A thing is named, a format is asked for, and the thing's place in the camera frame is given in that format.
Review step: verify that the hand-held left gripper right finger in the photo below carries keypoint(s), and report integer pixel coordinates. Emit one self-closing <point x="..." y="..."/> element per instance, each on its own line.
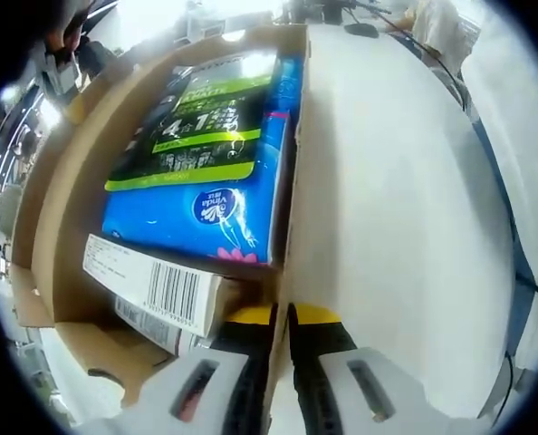
<point x="319" y="389"/>

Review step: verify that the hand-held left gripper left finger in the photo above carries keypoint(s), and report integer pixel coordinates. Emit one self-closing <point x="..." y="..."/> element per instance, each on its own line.
<point x="246" y="389"/>

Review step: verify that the black and green pouch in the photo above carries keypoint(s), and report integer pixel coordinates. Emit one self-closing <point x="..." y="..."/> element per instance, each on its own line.
<point x="196" y="127"/>

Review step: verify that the white barcode tube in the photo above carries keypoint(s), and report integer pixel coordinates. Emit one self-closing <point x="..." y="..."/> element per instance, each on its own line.
<point x="156" y="326"/>

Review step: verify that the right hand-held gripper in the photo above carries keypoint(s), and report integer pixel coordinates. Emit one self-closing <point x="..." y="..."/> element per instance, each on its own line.
<point x="60" y="72"/>

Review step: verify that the brown cardboard shoe box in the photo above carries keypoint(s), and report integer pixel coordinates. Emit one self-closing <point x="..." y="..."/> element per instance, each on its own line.
<point x="70" y="204"/>

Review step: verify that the white barcode box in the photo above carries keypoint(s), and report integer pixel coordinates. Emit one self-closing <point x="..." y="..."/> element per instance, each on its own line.
<point x="137" y="276"/>

